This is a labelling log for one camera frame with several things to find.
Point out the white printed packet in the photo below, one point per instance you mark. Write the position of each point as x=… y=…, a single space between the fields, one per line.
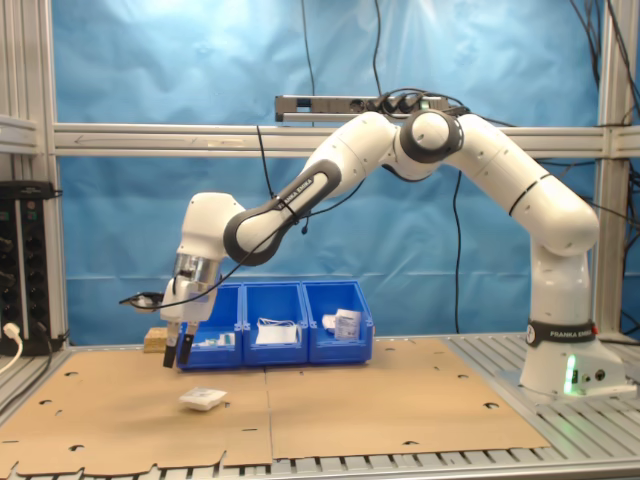
x=348 y=325
x=202 y=399

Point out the chipboard wooden board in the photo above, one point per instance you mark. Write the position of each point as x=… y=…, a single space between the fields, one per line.
x=155 y=341

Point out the clear packet with green part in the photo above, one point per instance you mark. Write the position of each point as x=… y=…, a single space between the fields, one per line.
x=206 y=344
x=227 y=340

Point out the blue bin with green packets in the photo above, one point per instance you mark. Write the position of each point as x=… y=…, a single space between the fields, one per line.
x=230 y=305

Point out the brown cardboard sheet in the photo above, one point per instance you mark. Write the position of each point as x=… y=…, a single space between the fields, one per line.
x=400 y=400
x=125 y=425

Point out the stack of face masks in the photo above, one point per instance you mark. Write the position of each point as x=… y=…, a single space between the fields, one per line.
x=275 y=336

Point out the blue bin with masks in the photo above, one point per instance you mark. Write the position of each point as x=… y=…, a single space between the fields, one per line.
x=275 y=300

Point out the long black zip tie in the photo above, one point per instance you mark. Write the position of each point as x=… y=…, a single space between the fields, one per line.
x=285 y=209

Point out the flat clear packet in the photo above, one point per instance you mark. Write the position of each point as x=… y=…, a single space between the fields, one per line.
x=329 y=321

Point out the black socket rack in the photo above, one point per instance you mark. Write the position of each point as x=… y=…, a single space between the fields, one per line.
x=25 y=250

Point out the silver power strip on beam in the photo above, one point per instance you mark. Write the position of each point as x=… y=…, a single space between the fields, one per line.
x=300 y=116

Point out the black gripper camera with bracket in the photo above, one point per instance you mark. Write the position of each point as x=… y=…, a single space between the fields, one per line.
x=147 y=301

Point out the horizontal aluminium frame beam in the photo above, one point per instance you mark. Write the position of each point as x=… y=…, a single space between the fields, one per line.
x=150 y=140

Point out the aluminium frame post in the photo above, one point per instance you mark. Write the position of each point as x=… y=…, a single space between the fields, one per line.
x=30 y=75
x=612 y=200

